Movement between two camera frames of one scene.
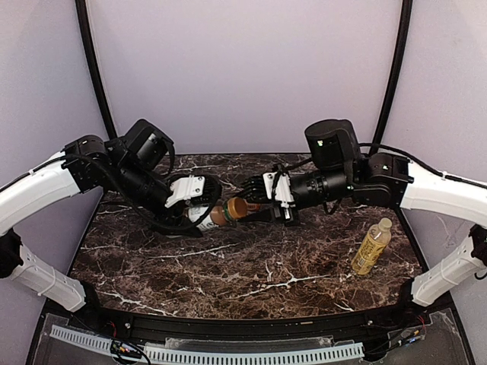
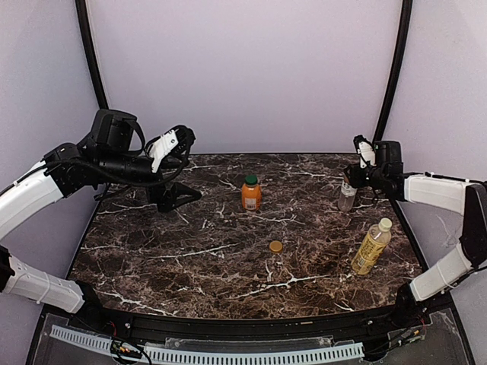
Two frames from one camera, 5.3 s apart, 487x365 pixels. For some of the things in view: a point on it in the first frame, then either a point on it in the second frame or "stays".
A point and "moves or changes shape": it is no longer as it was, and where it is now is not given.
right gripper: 275,205 → 355,174
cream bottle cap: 385,223 stays
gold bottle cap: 237,207 → 275,245
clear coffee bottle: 217,216 moves or changes shape
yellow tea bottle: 374,243 stays
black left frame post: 89,52 stays
